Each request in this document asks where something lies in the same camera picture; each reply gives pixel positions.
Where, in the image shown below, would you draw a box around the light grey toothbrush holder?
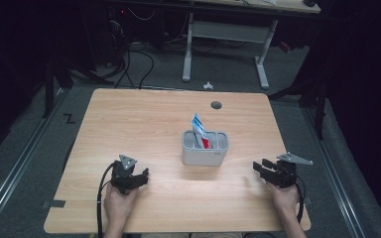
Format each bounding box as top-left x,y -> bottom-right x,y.
181,130 -> 230,168

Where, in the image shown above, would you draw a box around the black floor cables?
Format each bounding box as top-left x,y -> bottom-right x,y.
107,9 -> 156,91

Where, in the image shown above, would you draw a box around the metal floor rail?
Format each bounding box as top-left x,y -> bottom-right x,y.
0,88 -> 67,231
301,107 -> 366,238

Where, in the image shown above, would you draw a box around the red and white toothpaste tube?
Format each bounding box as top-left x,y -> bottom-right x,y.
190,112 -> 214,150

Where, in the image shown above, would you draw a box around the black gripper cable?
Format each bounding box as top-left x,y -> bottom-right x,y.
95,161 -> 117,238
293,176 -> 308,224

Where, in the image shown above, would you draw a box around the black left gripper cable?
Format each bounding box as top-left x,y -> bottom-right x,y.
95,161 -> 117,238

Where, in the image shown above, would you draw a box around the white table frame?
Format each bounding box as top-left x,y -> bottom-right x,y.
181,0 -> 322,91

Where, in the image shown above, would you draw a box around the black metal stand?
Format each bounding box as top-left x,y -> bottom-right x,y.
267,74 -> 329,141
42,58 -> 75,119

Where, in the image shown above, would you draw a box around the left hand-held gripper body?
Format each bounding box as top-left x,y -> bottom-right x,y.
109,154 -> 138,195

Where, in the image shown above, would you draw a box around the person's right hand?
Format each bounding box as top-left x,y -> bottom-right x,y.
267,182 -> 300,216

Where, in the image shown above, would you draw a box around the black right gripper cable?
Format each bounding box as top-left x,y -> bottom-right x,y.
293,176 -> 308,224

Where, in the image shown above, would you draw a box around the black tape strip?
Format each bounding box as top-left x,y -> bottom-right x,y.
41,198 -> 66,210

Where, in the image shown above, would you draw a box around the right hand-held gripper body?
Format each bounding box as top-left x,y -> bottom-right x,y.
265,151 -> 315,189

